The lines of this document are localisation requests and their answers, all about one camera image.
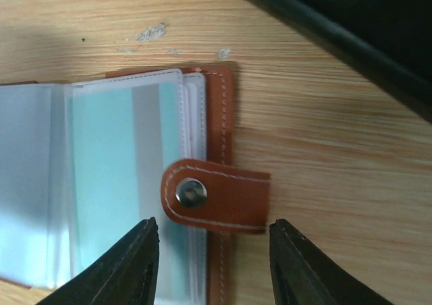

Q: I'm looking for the black plastic bin right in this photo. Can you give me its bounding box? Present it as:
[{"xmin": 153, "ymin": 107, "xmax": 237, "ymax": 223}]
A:
[{"xmin": 247, "ymin": 0, "xmax": 431, "ymax": 121}]

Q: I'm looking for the brown leather card holder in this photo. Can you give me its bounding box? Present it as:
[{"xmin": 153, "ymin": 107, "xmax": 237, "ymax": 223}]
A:
[{"xmin": 1, "ymin": 65, "xmax": 270, "ymax": 304}]

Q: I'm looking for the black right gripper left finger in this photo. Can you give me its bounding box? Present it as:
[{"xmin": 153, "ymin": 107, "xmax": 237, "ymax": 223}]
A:
[{"xmin": 39, "ymin": 217, "xmax": 159, "ymax": 305}]

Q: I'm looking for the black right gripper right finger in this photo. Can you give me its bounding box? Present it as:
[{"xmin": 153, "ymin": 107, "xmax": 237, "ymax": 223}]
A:
[{"xmin": 269, "ymin": 219, "xmax": 391, "ymax": 305}]

